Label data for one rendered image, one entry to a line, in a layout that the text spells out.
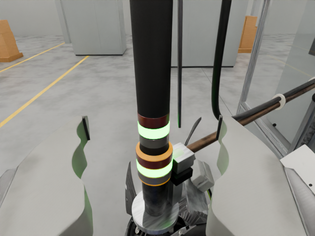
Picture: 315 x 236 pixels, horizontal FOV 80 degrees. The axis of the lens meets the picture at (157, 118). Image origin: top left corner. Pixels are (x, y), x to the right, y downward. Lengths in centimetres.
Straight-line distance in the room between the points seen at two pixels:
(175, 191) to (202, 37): 563
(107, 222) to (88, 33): 656
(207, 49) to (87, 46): 426
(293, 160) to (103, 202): 180
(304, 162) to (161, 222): 49
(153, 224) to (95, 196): 194
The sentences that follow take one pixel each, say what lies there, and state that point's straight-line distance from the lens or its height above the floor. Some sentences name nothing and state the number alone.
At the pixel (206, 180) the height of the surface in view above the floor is 114.
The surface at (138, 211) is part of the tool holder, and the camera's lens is 31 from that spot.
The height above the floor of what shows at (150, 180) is 155.
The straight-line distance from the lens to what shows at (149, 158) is 21.
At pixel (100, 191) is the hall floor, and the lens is 225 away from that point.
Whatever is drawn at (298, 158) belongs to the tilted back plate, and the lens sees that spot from 69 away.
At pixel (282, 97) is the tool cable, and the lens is 45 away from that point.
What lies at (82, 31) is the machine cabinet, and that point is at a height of 85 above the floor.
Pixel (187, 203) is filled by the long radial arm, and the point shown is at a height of 114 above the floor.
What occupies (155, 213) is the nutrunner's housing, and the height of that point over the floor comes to 147.
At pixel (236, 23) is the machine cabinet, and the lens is 603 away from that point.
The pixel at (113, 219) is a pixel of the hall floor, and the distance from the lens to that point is 203.
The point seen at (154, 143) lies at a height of 160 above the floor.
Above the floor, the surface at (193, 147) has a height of 155.
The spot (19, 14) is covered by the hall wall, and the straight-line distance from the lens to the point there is 1462.
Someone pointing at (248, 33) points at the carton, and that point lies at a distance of 836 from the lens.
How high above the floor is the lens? 172
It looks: 32 degrees down
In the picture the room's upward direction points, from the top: straight up
